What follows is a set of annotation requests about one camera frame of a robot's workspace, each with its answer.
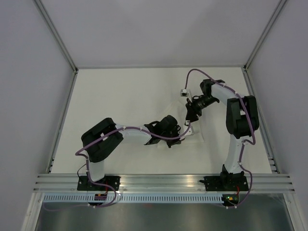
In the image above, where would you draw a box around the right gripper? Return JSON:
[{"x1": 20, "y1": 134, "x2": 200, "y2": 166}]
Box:
[{"x1": 185, "y1": 95, "x2": 218, "y2": 123}]

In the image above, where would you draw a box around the white cloth napkin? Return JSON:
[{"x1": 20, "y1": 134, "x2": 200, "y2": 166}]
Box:
[{"x1": 157, "y1": 100, "x2": 204, "y2": 147}]

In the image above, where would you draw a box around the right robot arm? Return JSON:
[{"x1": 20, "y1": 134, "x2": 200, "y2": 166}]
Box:
[{"x1": 181, "y1": 79, "x2": 259, "y2": 190}]

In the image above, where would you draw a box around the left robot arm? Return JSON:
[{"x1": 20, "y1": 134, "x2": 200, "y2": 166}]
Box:
[{"x1": 81, "y1": 115, "x2": 181, "y2": 191}]

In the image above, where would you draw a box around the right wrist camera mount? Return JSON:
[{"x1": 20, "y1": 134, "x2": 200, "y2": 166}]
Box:
[{"x1": 180, "y1": 89, "x2": 192, "y2": 101}]

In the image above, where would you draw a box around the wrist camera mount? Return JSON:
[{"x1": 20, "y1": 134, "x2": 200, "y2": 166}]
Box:
[
  {"x1": 180, "y1": 89, "x2": 192, "y2": 101},
  {"x1": 183, "y1": 120, "x2": 194, "y2": 137}
]

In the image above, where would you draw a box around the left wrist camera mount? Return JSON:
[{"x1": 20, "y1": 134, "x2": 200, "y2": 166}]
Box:
[{"x1": 183, "y1": 120, "x2": 194, "y2": 137}]

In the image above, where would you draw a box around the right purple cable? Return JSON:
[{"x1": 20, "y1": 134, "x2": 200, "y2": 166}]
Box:
[{"x1": 184, "y1": 69, "x2": 256, "y2": 210}]

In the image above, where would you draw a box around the purple cable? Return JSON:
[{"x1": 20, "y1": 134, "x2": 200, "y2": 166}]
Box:
[
  {"x1": 43, "y1": 121, "x2": 192, "y2": 212},
  {"x1": 184, "y1": 69, "x2": 256, "y2": 210}
]

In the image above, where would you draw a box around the back aluminium frame rail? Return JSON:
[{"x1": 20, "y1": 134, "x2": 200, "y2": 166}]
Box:
[{"x1": 77, "y1": 64, "x2": 244, "y2": 70}]

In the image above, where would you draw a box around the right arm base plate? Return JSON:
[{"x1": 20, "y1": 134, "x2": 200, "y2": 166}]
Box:
[{"x1": 199, "y1": 170, "x2": 249, "y2": 192}]

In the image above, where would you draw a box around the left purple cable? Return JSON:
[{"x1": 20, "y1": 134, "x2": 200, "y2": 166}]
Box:
[{"x1": 43, "y1": 121, "x2": 192, "y2": 212}]

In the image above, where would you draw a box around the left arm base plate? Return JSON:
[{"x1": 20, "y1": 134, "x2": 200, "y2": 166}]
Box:
[{"x1": 77, "y1": 176, "x2": 120, "y2": 191}]

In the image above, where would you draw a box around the left side aluminium rail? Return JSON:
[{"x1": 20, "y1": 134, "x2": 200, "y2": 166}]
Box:
[{"x1": 45, "y1": 69, "x2": 79, "y2": 173}]

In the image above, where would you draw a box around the white slotted cable duct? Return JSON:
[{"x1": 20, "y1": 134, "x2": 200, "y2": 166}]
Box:
[{"x1": 44, "y1": 193, "x2": 223, "y2": 204}]

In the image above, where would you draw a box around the front aluminium rail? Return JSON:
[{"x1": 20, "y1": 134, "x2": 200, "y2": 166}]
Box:
[{"x1": 32, "y1": 174, "x2": 295, "y2": 193}]

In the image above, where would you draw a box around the right aluminium frame post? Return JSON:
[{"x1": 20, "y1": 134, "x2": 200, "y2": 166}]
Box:
[{"x1": 243, "y1": 0, "x2": 288, "y2": 71}]

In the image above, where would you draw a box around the aluminium frame post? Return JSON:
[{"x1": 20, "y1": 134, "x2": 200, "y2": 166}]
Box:
[
  {"x1": 33, "y1": 0, "x2": 78, "y2": 73},
  {"x1": 243, "y1": 0, "x2": 288, "y2": 71}
]

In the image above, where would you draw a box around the left aluminium frame post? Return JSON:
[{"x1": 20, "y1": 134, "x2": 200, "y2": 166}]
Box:
[{"x1": 33, "y1": 0, "x2": 78, "y2": 73}]

